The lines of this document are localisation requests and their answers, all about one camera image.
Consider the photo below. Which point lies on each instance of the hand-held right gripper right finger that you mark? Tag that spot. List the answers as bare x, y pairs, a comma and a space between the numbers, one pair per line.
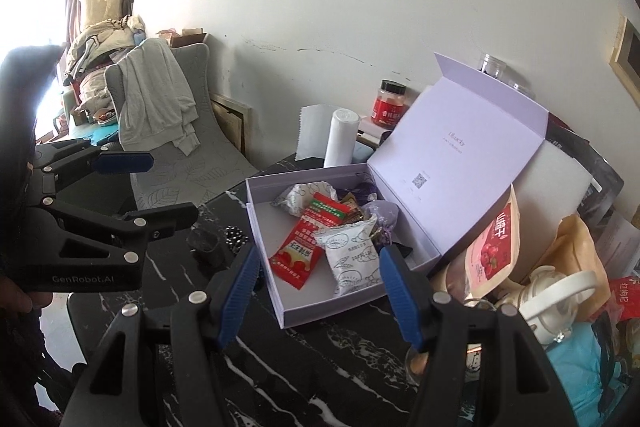
400, 302

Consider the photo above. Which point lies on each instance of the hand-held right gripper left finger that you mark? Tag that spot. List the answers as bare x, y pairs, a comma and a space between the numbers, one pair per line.
235, 297

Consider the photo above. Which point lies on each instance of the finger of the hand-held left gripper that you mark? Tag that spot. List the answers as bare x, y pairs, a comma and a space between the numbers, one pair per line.
165, 219
125, 162

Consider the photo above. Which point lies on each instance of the white printed snack packet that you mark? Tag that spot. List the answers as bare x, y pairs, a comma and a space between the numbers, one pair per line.
350, 262
297, 197

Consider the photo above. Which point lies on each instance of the red sachet with yellow print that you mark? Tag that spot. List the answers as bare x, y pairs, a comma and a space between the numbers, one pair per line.
297, 252

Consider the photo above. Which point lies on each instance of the lavender satin pouch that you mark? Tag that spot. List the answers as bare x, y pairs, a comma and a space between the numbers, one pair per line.
385, 217

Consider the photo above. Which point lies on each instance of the red sachet with green band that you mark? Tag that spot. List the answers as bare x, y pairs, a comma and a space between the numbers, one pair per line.
327, 209

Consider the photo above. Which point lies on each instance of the lavender gift box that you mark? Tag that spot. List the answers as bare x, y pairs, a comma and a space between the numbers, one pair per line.
450, 142

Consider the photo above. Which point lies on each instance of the person's left hand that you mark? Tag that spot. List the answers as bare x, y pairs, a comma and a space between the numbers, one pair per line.
15, 301

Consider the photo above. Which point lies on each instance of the light blue side table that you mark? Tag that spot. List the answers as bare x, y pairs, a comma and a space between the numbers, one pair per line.
92, 134

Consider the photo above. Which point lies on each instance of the black polka dot case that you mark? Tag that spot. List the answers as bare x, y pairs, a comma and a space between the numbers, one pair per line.
235, 234

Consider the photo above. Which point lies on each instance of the grey sweater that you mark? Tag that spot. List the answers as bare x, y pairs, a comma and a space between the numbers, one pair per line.
155, 97

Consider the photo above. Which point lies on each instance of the grey leaf pattern chair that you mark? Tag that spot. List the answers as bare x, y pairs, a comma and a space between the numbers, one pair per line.
215, 142

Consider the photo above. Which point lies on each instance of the red and kraft snack pouch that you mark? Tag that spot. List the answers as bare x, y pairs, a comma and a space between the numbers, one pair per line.
492, 247

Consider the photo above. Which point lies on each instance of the pile of clothes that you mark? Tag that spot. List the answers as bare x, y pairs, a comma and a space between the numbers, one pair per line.
100, 47

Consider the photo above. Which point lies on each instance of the cardboard box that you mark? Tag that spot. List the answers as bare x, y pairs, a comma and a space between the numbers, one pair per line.
185, 38

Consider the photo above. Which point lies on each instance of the white water bottle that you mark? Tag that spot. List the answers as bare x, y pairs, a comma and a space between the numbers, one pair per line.
545, 302

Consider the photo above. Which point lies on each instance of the light blue small item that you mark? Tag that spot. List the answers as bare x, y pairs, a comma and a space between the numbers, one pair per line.
363, 151

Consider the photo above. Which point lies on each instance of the white paper sheet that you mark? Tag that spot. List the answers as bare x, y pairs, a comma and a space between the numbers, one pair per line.
312, 132

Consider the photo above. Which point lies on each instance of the white plastic bag roll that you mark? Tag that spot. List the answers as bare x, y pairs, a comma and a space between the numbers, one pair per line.
342, 137

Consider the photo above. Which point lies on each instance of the kraft paper bag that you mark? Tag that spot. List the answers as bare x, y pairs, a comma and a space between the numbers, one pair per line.
575, 247

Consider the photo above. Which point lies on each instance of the red lid jar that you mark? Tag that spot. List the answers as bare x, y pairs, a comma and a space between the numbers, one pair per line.
389, 104

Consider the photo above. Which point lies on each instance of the light blue plastic bag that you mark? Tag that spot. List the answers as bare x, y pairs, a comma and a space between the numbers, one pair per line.
585, 377

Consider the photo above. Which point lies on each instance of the red printed packet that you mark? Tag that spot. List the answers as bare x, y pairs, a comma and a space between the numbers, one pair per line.
625, 299

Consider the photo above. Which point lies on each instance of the white papers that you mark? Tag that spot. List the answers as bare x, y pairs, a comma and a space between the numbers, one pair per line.
620, 242

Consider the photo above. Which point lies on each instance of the clear plastic jar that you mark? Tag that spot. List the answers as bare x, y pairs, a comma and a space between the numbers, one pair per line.
492, 66
522, 91

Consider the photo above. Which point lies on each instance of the cream wall cabinet frame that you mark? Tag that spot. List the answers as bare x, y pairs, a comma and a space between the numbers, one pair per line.
627, 49

